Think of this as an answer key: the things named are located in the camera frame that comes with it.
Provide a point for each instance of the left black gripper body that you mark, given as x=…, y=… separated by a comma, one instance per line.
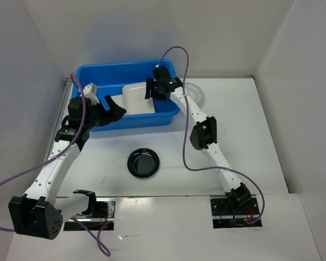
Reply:
x=97, y=116

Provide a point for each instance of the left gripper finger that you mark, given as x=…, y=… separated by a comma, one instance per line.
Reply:
x=106, y=121
x=115, y=112

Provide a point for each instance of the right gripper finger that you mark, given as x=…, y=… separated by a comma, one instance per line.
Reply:
x=149, y=86
x=160, y=98

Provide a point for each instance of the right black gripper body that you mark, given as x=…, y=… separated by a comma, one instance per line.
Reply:
x=155, y=89

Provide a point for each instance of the small rectangular white dish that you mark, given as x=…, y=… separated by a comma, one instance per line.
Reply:
x=134, y=99

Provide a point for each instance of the white round bowl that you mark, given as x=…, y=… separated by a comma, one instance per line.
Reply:
x=195, y=92

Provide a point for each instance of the large square white plate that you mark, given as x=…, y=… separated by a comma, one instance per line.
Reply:
x=119, y=104

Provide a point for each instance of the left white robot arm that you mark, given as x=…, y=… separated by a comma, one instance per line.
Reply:
x=36, y=213

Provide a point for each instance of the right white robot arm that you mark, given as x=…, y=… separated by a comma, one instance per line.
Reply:
x=203, y=136

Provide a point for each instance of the blue plastic bin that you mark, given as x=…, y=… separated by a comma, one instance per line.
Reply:
x=111, y=78

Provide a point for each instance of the black round plate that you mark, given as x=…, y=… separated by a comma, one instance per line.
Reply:
x=143, y=163

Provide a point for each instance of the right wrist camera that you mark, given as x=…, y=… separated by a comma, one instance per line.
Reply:
x=161, y=74

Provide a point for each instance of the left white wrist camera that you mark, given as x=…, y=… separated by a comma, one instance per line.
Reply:
x=90, y=91

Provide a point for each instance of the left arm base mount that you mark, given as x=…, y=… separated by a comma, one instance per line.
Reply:
x=106, y=214

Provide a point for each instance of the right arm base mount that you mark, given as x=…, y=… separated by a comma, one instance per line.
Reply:
x=224, y=217

